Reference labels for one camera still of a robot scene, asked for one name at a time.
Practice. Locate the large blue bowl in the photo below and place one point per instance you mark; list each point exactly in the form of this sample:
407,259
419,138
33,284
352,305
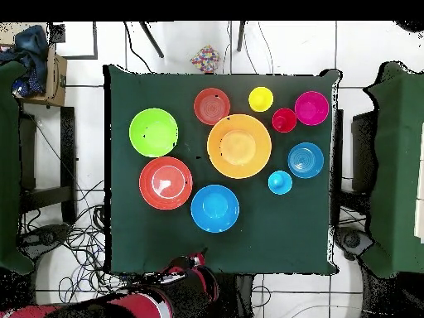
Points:
215,208

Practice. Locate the pink bowl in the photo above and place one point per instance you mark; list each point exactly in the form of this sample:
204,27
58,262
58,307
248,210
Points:
311,108

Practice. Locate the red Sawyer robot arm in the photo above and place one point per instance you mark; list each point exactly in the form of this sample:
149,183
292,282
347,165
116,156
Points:
142,306

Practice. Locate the wide red bowl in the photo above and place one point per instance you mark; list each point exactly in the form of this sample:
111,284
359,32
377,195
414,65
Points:
165,183

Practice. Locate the dark green tablecloth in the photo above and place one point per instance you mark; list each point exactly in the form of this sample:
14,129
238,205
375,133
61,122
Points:
281,232

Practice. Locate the blue cup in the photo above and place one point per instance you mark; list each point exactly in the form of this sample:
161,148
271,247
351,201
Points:
280,182

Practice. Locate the large orange bowl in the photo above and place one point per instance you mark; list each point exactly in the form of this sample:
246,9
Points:
239,146

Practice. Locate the green bowl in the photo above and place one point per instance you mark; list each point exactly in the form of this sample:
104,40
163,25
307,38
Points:
153,132

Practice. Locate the small blue bowl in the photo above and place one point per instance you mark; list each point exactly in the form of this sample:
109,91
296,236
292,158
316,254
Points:
305,160

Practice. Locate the small red bowl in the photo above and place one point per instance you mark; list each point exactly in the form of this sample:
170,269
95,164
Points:
212,106

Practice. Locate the red cup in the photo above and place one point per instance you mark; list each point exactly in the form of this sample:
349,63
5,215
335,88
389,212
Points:
284,120

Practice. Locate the yellow cup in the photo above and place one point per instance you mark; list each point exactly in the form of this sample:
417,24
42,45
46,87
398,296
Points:
261,99

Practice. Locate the colourful patterned box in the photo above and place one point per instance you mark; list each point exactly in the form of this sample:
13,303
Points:
205,59

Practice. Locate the green cloth covered table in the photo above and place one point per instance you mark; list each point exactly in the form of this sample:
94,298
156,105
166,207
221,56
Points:
397,165
8,165

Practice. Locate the black tripod leg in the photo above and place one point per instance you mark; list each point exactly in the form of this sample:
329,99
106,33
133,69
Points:
240,36
152,39

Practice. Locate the cardboard box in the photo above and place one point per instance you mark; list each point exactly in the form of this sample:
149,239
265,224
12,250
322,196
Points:
56,82

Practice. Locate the blue cloth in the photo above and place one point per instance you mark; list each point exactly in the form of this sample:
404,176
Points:
31,43

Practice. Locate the black stool frame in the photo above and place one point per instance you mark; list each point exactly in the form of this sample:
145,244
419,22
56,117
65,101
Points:
68,149

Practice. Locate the black floor frame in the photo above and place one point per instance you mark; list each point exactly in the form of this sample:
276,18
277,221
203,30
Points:
95,39

